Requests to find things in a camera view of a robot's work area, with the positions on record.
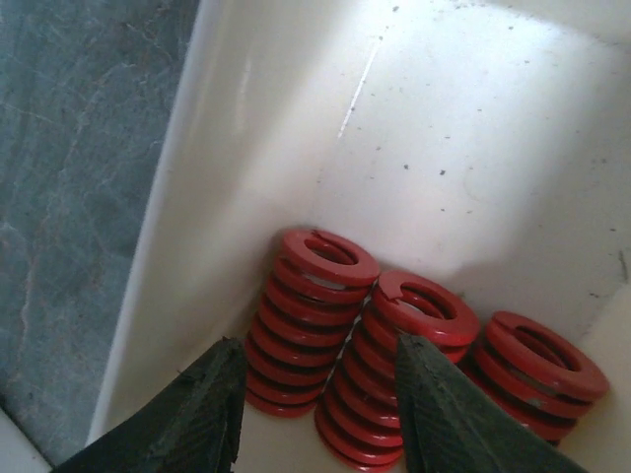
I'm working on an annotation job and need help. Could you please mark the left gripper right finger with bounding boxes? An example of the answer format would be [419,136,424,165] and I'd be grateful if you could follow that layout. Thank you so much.
[395,334,585,473]

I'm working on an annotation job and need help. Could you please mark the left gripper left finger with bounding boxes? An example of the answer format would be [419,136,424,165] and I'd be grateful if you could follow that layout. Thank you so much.
[53,338,246,472]

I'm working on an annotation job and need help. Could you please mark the white spring box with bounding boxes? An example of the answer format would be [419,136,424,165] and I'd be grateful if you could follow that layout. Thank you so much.
[89,1,630,472]

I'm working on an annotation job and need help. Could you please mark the large red spring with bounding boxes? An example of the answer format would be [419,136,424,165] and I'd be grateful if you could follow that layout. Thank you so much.
[315,270,481,472]
[245,228,380,418]
[460,310,610,445]

